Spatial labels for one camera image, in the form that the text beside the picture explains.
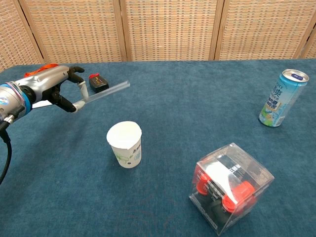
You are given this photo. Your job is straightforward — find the blue table carpet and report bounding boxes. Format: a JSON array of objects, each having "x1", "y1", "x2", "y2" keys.
[{"x1": 0, "y1": 58, "x2": 316, "y2": 237}]

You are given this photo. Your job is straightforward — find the black bottle red cap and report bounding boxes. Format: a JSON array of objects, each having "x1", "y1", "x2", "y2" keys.
[{"x1": 88, "y1": 73, "x2": 110, "y2": 94}]

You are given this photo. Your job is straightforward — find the light blue drink can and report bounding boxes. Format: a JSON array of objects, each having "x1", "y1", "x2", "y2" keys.
[{"x1": 258, "y1": 69, "x2": 310, "y2": 128}]

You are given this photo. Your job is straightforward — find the clear plastic box red items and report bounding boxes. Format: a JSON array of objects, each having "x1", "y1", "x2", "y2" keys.
[{"x1": 189, "y1": 142, "x2": 275, "y2": 237}]

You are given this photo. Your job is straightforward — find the woven folding screen panel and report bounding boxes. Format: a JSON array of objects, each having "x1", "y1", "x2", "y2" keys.
[
  {"x1": 214, "y1": 0, "x2": 316, "y2": 61},
  {"x1": 301, "y1": 21, "x2": 316, "y2": 60},
  {"x1": 119, "y1": 0, "x2": 225, "y2": 62},
  {"x1": 0, "y1": 0, "x2": 45, "y2": 74},
  {"x1": 13, "y1": 0, "x2": 128, "y2": 65}
]

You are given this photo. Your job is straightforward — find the white badge card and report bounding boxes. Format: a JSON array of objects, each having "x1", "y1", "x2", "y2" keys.
[{"x1": 31, "y1": 100, "x2": 54, "y2": 110}]

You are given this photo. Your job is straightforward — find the white paper cup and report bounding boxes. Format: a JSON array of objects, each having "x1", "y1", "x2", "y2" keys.
[{"x1": 106, "y1": 120, "x2": 143, "y2": 169}]

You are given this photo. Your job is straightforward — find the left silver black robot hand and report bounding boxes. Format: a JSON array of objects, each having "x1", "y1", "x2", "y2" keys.
[{"x1": 21, "y1": 65, "x2": 89, "y2": 114}]

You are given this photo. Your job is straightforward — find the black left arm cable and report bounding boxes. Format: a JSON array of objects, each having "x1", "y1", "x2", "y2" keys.
[{"x1": 0, "y1": 114, "x2": 13, "y2": 186}]

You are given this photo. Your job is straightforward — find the orange lanyard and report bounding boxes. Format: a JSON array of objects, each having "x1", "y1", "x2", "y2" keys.
[{"x1": 24, "y1": 63, "x2": 59, "y2": 78}]

